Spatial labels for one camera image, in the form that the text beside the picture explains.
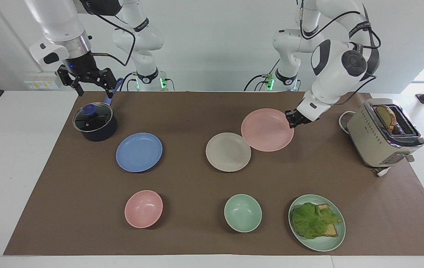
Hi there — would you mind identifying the bread slice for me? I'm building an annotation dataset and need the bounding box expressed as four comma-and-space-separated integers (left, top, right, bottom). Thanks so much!
376, 105, 397, 131

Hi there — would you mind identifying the green lettuce leaf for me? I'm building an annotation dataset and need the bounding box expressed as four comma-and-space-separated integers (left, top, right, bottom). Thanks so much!
291, 202, 343, 240

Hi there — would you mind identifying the toast slice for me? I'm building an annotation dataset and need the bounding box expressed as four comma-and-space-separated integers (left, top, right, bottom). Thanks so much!
315, 203, 340, 237

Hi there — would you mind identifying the white wall socket strip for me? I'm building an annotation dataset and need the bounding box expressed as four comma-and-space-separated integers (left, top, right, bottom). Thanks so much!
24, 76, 60, 90

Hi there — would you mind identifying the pink bowl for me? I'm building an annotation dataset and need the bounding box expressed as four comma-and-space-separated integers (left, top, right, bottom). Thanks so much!
124, 190, 164, 229

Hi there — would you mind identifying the black cable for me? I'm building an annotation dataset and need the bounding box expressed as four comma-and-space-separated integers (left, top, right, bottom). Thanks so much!
299, 0, 382, 106
244, 60, 281, 92
121, 72, 139, 92
80, 0, 137, 67

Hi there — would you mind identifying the beige toaster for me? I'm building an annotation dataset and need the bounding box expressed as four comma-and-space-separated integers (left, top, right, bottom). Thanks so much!
347, 98, 424, 168

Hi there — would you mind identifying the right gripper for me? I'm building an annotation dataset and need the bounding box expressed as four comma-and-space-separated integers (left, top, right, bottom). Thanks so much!
56, 51, 118, 99

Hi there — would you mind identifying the green plate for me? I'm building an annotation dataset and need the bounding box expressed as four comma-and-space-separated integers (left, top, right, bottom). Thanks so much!
288, 194, 346, 252

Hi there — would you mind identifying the dark blue pot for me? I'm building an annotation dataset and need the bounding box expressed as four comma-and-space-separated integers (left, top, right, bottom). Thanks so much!
73, 78, 124, 142

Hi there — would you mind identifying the pink plate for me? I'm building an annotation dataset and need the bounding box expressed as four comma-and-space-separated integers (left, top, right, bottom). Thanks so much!
241, 108, 295, 153

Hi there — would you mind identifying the white toaster cable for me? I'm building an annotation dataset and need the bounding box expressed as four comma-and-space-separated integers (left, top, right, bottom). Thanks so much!
338, 111, 392, 178

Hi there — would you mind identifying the green bowl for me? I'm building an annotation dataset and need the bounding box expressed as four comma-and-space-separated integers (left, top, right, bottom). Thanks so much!
224, 194, 263, 233

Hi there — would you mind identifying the blue plate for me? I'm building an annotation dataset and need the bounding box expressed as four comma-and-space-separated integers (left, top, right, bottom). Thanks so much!
116, 133, 163, 173

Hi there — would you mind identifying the glass lid with blue knob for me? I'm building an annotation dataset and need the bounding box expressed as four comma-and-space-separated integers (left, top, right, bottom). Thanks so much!
73, 103, 114, 133

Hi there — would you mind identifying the beige plate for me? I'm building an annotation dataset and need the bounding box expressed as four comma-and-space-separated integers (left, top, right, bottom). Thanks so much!
205, 132, 252, 173

